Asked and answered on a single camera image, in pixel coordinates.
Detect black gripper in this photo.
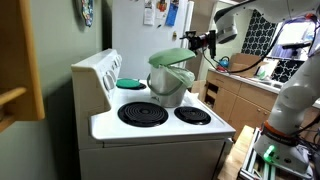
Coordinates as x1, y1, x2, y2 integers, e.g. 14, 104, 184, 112
179, 30, 212, 53

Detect green bin lid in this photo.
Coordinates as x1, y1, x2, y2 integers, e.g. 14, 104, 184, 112
148, 47, 197, 69

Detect green bin liner bag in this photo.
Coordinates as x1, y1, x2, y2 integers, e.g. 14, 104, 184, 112
159, 64, 196, 89

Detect blue paper note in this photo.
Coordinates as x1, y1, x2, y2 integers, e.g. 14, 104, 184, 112
165, 0, 180, 27

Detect blue kettle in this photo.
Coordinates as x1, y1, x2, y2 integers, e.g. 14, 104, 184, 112
218, 55, 231, 70

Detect paper note with red print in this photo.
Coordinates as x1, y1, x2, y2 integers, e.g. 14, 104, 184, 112
155, 0, 169, 20

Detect white paper note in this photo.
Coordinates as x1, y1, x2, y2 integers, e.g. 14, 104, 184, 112
143, 0, 156, 26

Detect white refrigerator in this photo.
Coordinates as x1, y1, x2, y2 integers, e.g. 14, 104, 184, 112
111, 0, 196, 81

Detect cardboard box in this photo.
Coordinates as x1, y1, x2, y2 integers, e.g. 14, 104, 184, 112
228, 53, 269, 79

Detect black white patterned panel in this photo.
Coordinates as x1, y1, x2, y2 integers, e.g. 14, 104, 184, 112
240, 9, 278, 56
270, 59, 303, 83

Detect small black coil burner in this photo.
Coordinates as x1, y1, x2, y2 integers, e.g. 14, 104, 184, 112
131, 82, 147, 91
173, 106, 212, 126

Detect green round trivet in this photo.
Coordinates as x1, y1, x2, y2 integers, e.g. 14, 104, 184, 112
115, 78, 142, 90

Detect large black coil burner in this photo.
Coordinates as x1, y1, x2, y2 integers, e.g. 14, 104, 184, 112
117, 101, 169, 128

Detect wooden kitchen cabinets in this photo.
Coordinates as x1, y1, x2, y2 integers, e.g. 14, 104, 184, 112
204, 68, 320, 143

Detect bright window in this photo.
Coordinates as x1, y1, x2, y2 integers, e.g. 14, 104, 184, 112
266, 19, 320, 63

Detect white electric stove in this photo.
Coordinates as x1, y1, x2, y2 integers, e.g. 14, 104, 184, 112
70, 48, 237, 180

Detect wooden spice rack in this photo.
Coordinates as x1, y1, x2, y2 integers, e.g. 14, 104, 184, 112
0, 0, 46, 133

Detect grey bin carry handle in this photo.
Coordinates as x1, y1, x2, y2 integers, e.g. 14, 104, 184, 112
146, 73, 186, 97

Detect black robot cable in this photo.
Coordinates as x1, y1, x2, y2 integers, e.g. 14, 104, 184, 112
201, 14, 320, 74

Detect black camera on stand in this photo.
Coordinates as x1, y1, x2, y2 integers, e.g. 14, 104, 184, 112
281, 41, 313, 58

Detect colourful decorative wall plate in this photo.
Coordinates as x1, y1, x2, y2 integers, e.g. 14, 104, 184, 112
80, 0, 95, 28

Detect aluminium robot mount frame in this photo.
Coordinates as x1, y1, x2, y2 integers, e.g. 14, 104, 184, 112
238, 126, 314, 180

